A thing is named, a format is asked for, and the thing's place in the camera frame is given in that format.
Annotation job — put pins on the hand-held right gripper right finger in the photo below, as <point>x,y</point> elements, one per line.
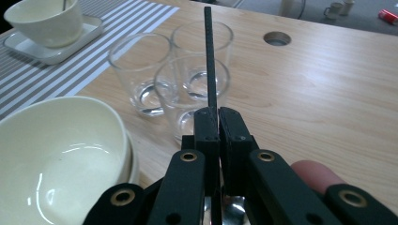
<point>234,137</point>

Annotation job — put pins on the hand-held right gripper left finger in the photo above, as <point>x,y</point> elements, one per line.
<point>206,131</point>

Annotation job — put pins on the clear drinking glass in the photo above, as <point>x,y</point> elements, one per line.
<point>175,93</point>
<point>137,78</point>
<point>191,37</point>

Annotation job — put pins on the white square plate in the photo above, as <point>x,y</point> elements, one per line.
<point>62,53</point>

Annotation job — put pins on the white mug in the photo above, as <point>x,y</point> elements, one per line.
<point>333,11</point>

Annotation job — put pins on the grey striped placemat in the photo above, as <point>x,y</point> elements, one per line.
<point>47,81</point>

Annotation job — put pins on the white cylindrical cup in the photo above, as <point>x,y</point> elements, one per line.
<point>347,7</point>

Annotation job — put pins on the small red object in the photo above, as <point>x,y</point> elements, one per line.
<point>388,17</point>

